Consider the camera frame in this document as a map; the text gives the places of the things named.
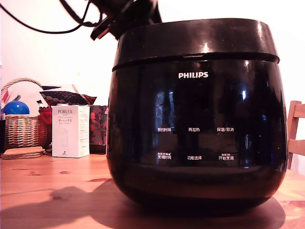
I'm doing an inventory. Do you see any black rice cooker lid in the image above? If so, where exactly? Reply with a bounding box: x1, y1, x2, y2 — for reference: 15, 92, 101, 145
112, 18, 280, 72

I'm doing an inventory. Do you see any black Philips rice cooker body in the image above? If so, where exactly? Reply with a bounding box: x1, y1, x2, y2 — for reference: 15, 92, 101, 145
106, 53, 289, 212

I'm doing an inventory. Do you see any floral tissue box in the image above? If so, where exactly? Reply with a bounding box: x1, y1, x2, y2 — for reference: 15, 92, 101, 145
89, 104, 109, 147

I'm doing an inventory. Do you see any white Porlex box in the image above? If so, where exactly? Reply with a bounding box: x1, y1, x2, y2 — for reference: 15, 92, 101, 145
51, 105, 91, 158

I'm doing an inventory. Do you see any dark patterned fabric bag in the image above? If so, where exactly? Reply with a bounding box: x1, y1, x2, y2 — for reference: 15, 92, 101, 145
39, 90, 97, 107

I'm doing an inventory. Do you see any dark red bag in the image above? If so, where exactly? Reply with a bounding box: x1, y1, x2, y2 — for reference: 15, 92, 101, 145
38, 106, 53, 146

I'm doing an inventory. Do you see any woven wicker basket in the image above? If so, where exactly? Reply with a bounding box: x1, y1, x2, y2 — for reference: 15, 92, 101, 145
0, 77, 49, 150

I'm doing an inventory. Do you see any stack of cork coasters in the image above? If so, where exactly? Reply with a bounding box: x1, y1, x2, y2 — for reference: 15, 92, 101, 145
0, 146, 46, 160

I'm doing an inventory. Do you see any blue ball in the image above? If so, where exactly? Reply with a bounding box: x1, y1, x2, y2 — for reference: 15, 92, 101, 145
2, 100, 31, 116

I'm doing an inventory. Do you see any wooden chair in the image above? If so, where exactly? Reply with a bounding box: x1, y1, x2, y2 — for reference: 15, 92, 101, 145
286, 100, 305, 171

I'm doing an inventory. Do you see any black cable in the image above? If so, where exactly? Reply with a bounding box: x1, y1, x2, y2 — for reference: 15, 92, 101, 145
0, 2, 103, 34
59, 0, 101, 27

